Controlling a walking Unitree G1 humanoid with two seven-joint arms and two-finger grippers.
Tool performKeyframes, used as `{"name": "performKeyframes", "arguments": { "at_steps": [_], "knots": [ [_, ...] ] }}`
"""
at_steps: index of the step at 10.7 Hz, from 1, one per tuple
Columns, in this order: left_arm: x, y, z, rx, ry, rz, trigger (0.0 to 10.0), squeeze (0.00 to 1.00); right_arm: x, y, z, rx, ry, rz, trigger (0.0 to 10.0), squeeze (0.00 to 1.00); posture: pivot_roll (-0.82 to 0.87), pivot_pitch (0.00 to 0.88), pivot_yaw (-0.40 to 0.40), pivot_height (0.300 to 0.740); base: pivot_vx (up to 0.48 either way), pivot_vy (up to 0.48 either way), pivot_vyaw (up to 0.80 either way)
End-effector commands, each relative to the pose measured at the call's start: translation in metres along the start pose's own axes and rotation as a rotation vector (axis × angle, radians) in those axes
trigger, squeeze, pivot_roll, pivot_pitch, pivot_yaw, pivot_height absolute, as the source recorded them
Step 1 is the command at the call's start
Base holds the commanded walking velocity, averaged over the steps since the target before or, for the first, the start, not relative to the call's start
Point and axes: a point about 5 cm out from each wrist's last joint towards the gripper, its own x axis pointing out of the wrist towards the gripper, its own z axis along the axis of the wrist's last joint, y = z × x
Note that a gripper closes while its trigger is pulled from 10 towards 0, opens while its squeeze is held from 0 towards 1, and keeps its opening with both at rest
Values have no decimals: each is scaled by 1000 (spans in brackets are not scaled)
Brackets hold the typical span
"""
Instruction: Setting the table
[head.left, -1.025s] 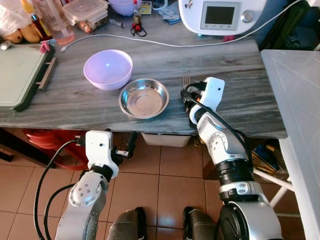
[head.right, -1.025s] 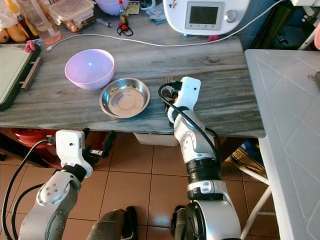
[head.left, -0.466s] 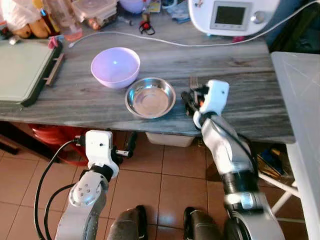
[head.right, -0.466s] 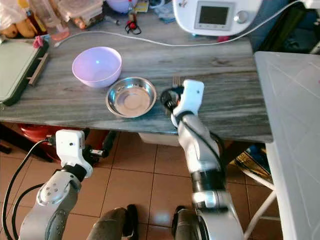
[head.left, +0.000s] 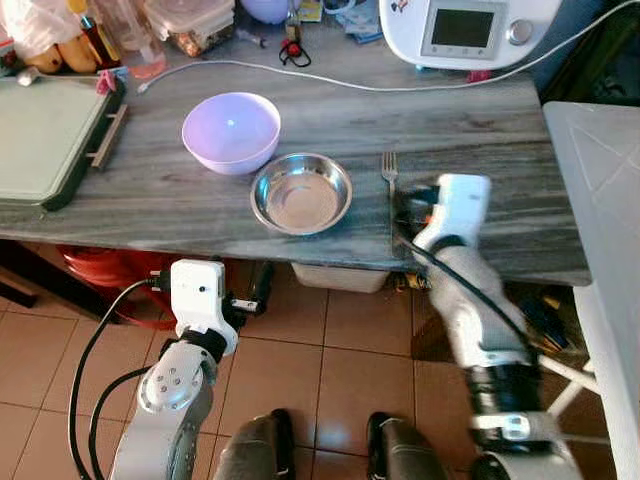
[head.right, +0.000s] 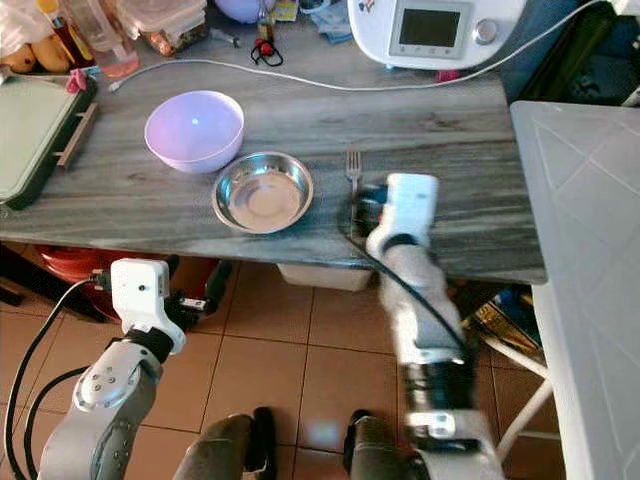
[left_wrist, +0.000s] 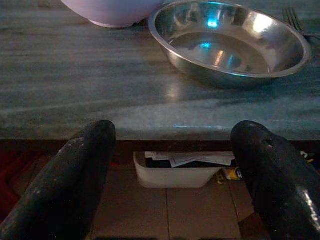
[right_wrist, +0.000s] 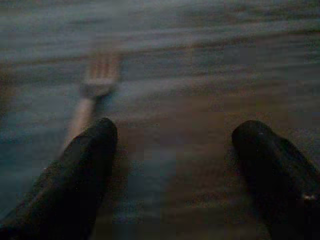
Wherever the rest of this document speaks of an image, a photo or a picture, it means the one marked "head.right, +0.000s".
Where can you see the round purple object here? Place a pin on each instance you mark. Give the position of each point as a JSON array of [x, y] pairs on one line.
[[240, 8]]

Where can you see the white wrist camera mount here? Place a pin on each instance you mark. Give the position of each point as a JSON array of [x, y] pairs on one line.
[[407, 208], [148, 295]]

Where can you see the small red and black gadget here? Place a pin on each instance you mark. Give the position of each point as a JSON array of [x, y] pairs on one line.
[[266, 47]]

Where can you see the stainless steel bowl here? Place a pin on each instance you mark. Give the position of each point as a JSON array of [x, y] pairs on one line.
[[263, 193]]

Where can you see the red plastic bucket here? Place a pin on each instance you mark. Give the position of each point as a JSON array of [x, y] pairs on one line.
[[65, 262]]

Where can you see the small pink cloth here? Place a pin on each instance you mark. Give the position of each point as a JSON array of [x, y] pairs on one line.
[[74, 82]]

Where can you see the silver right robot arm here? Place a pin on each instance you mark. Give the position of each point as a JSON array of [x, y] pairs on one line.
[[435, 330]]

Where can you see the dark sauce bottle yellow cap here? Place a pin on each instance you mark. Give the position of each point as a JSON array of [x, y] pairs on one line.
[[68, 38]]

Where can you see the white kitchen appliance with screen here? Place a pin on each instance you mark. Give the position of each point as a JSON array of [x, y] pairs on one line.
[[435, 30]]

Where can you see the clear plastic bottle pink liquid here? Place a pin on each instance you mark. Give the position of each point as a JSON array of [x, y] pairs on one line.
[[110, 45]]

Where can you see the white plastic folding table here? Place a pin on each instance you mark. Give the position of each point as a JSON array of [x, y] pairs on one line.
[[585, 260]]

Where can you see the grey right robot leg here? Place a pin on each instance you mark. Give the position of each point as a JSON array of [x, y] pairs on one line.
[[375, 452]]

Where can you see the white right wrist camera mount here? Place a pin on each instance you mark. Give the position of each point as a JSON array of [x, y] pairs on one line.
[[407, 208]]

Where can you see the bunch of bananas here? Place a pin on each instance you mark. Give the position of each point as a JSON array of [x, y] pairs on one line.
[[45, 52]]

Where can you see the white plastic bag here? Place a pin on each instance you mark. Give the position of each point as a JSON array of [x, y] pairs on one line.
[[20, 20]]

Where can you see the grey robot leg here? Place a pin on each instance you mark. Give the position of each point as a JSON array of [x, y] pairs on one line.
[[375, 452], [232, 448]]

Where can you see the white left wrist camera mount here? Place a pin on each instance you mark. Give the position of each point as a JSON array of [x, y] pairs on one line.
[[148, 295]]

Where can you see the white plastic tub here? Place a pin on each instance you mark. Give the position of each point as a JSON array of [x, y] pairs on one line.
[[324, 275]]

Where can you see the clear lidded food container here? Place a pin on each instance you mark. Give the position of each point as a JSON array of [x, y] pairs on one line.
[[162, 24]]

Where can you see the lilac plastic bowl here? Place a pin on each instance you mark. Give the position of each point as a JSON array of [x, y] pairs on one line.
[[194, 130]]

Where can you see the blue printed packet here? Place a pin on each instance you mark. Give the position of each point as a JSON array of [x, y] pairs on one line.
[[330, 20]]

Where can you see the silver metal fork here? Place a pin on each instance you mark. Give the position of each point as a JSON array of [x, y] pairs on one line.
[[353, 166]]

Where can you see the grey left robot leg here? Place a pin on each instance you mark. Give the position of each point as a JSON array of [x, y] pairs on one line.
[[232, 448]]

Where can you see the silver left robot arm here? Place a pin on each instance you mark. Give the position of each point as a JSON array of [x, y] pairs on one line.
[[110, 410]]

